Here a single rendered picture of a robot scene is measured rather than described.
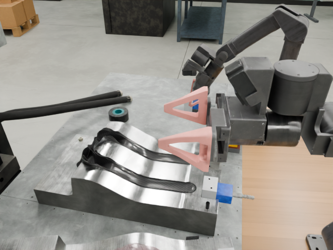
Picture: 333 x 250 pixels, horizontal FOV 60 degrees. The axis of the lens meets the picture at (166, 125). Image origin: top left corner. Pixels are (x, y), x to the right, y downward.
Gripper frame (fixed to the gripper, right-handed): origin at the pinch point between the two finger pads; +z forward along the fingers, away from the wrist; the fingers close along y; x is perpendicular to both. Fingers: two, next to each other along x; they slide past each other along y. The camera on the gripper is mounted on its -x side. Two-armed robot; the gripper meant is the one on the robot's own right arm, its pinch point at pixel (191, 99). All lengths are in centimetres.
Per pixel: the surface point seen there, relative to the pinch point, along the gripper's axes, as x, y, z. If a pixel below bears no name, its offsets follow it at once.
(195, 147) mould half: 0.8, 36.9, -5.5
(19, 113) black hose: -54, 31, 20
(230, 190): 8, 55, -11
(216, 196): 6, 56, -9
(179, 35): 7, -319, 80
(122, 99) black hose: -25.4, 1.5, 15.6
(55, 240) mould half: -24, 74, 6
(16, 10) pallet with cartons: -227, -324, 180
